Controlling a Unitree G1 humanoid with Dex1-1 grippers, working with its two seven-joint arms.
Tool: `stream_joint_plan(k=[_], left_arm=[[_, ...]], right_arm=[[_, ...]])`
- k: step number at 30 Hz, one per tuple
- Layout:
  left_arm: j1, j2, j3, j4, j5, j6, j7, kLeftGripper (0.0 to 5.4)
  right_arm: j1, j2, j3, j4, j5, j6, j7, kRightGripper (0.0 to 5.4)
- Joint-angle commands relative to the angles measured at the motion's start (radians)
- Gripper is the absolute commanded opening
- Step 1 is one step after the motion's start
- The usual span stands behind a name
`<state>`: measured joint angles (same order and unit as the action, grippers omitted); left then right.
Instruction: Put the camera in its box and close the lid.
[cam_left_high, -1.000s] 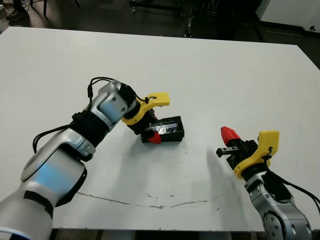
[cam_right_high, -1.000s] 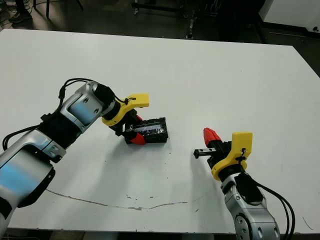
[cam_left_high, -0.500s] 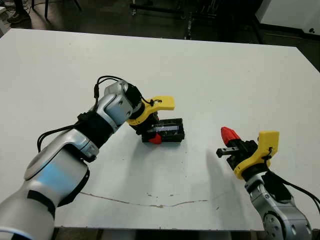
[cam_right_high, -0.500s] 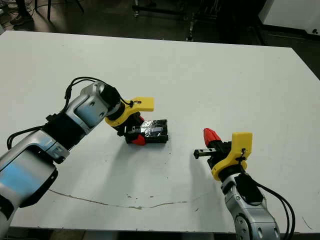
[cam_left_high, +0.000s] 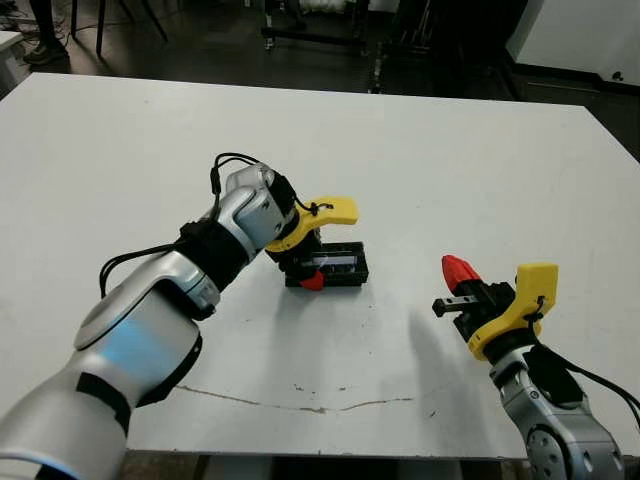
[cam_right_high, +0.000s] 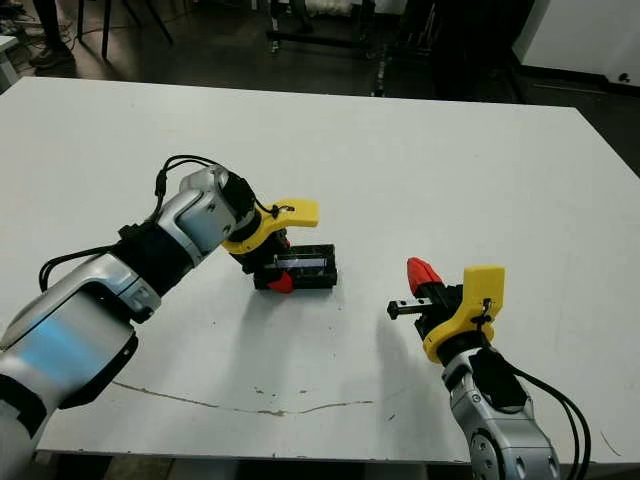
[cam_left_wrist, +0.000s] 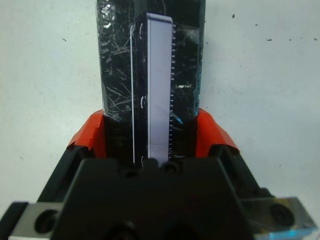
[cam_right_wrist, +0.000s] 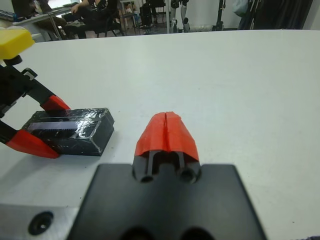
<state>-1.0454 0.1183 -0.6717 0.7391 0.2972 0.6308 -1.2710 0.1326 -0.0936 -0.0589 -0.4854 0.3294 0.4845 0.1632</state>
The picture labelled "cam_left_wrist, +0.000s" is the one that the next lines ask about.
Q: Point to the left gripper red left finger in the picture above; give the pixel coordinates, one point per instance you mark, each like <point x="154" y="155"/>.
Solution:
<point x="86" y="135"/>

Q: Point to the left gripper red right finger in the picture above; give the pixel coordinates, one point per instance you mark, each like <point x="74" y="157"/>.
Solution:
<point x="212" y="135"/>

